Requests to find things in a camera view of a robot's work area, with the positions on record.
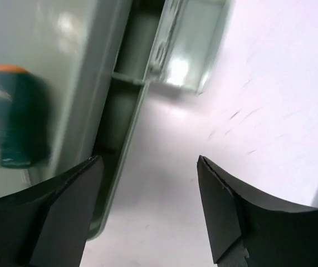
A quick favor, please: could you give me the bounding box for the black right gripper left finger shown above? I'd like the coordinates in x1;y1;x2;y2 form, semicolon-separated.
0;156;104;266

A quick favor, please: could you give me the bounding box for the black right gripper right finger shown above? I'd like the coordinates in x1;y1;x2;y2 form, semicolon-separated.
197;156;318;266

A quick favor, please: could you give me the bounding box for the green stubby screwdriver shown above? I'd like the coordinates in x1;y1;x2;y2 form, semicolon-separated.
0;65;51;170

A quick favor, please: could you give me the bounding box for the green transparent plastic toolbox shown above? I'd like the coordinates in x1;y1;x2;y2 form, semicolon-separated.
0;1;231;239

